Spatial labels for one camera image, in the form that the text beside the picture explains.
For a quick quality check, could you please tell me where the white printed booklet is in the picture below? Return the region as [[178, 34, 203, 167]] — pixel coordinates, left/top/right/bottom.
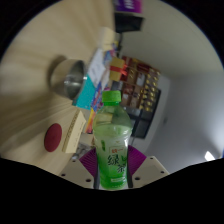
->
[[87, 48, 108, 84]]

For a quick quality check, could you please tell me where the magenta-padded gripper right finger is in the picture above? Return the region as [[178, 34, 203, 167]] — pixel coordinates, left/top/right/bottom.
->
[[126, 145, 170, 189]]

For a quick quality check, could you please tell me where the flat round red coaster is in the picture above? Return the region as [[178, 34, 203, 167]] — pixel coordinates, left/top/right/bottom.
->
[[43, 122, 64, 153]]

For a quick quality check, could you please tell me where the flat pale yellow book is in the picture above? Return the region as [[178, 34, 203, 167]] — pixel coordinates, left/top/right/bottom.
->
[[61, 109, 88, 154]]

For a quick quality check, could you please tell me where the green tea drink bottle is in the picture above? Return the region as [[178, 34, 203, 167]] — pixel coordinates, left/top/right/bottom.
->
[[91, 90, 133, 191]]

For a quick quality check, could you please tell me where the small steel cup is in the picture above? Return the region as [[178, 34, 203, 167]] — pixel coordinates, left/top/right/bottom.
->
[[49, 58, 88, 100]]

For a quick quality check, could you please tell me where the teal book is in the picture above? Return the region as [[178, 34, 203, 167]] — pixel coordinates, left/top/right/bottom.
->
[[72, 77, 101, 111]]

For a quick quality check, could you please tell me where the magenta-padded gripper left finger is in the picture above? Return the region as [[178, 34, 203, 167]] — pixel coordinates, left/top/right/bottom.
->
[[59, 147, 99, 189]]

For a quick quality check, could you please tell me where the wooden shelf unit with trophies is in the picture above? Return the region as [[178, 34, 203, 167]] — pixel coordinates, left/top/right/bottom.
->
[[119, 55, 163, 113]]

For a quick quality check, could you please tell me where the ceiling light tube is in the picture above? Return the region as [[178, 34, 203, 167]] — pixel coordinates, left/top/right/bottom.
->
[[203, 150, 216, 162]]

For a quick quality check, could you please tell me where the thick cream book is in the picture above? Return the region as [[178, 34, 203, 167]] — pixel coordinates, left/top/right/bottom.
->
[[98, 26, 116, 51]]

